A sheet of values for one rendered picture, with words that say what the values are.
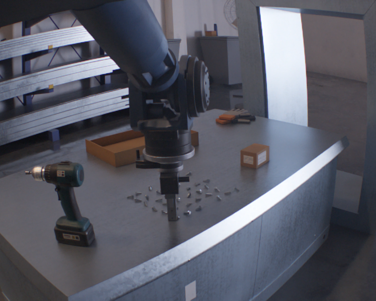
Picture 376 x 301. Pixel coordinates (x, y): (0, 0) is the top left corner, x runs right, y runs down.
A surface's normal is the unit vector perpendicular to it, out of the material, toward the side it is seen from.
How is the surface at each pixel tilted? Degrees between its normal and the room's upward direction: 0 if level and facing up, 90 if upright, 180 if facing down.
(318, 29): 90
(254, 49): 90
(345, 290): 0
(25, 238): 0
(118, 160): 90
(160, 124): 35
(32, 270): 67
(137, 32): 132
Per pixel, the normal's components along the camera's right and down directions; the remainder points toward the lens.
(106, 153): -0.80, 0.22
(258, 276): 0.73, 0.18
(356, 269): -0.05, -0.95
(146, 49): 0.62, 0.75
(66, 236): -0.15, 0.32
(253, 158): -0.63, 0.27
